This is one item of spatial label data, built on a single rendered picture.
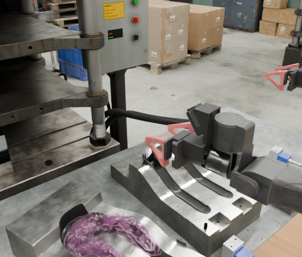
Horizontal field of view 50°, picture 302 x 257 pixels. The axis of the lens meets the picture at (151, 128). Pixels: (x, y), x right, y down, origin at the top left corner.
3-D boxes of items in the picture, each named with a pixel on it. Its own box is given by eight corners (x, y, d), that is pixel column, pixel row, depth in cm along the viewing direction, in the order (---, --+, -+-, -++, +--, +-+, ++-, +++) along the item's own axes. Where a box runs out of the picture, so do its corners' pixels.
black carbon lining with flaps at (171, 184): (235, 199, 104) (240, 175, 100) (202, 222, 95) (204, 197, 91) (165, 154, 128) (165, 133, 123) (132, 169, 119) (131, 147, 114)
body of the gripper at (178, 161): (170, 140, 66) (199, 153, 61) (199, 124, 73) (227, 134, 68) (169, 166, 69) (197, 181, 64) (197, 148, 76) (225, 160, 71)
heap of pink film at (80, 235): (166, 247, 89) (167, 226, 85) (127, 297, 76) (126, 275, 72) (96, 210, 101) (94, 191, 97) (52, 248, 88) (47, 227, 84)
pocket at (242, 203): (251, 212, 101) (253, 204, 99) (241, 221, 98) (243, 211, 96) (240, 205, 104) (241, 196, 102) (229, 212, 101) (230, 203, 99)
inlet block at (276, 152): (303, 169, 131) (306, 157, 128) (298, 174, 128) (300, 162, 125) (273, 155, 139) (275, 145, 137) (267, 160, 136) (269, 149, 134)
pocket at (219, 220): (229, 229, 95) (231, 220, 93) (218, 238, 92) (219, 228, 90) (218, 220, 98) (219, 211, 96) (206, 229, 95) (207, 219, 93)
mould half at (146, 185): (259, 217, 107) (266, 185, 100) (206, 258, 92) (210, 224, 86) (160, 153, 141) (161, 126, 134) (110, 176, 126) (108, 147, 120)
